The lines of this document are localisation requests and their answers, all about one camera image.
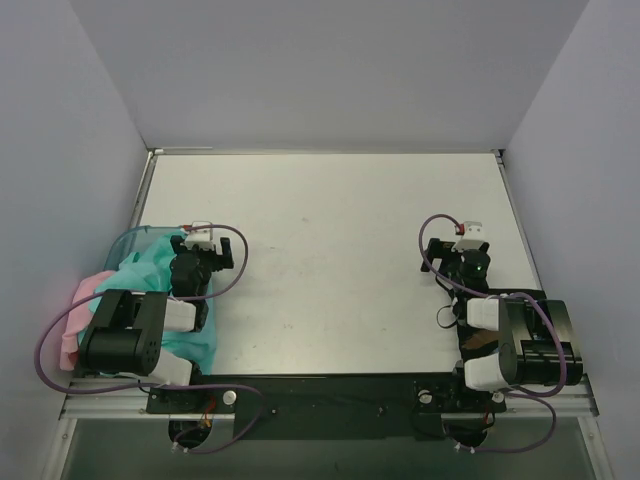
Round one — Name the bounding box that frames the pink t shirt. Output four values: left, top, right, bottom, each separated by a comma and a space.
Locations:
59, 270, 115, 371

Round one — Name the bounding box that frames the teal t shirt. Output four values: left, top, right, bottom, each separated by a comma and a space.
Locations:
102, 230, 219, 376

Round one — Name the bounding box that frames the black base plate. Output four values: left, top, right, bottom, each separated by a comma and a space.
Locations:
146, 373, 506, 440

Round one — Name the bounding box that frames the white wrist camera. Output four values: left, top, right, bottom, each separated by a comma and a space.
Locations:
452, 221, 485, 252
182, 221, 215, 251

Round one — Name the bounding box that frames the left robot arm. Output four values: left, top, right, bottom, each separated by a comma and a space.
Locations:
78, 230, 234, 412

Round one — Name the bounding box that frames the aluminium rail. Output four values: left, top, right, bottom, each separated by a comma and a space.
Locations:
59, 377, 599, 420

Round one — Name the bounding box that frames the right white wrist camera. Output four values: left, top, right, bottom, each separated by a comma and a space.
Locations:
452, 221, 485, 252

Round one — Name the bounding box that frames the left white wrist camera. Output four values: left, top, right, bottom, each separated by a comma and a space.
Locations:
182, 221, 215, 251

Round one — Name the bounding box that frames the black printed t shirt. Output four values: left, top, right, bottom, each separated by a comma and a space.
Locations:
448, 291, 500, 362

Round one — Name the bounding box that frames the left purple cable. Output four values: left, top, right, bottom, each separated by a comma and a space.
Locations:
32, 223, 265, 456

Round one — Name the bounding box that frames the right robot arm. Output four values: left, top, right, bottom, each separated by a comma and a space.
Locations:
421, 238, 584, 409

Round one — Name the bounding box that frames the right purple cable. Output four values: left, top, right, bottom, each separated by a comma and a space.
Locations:
418, 213, 576, 455

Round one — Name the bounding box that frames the purple cable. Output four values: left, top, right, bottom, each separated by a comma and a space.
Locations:
418, 213, 576, 455
32, 223, 265, 456

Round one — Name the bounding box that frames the blue plastic bin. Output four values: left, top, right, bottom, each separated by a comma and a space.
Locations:
104, 225, 184, 271

